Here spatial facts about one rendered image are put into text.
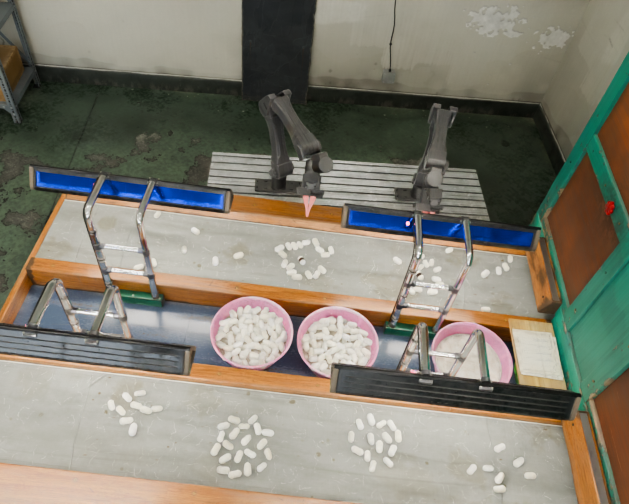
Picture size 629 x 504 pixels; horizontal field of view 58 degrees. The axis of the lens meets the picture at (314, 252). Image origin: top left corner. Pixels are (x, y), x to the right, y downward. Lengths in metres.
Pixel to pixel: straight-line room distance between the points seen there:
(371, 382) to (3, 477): 0.99
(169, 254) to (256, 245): 0.31
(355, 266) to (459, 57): 2.24
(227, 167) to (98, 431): 1.24
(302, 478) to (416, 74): 2.95
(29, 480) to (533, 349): 1.54
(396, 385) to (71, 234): 1.32
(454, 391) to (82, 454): 1.02
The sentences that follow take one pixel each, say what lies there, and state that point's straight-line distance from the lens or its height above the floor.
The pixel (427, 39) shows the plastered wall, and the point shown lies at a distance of 3.90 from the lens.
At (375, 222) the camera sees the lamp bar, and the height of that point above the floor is 1.07.
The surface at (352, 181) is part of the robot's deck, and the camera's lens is 2.48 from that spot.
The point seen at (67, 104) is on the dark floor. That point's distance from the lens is 4.10.
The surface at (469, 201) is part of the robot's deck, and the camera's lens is 2.55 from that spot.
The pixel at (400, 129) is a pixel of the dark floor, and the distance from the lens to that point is 3.94.
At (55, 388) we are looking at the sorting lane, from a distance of 1.87.
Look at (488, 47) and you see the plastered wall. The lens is 4.02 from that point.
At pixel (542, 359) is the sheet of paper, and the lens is 2.02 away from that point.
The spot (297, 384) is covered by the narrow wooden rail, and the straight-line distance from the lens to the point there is 1.77.
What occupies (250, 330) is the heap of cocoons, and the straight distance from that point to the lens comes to 1.88.
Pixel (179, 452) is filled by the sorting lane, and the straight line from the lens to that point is 1.72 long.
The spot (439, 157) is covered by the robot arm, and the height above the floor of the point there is 1.05.
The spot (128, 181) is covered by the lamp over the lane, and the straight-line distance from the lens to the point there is 1.83.
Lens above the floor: 2.34
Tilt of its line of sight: 50 degrees down
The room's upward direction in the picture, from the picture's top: 8 degrees clockwise
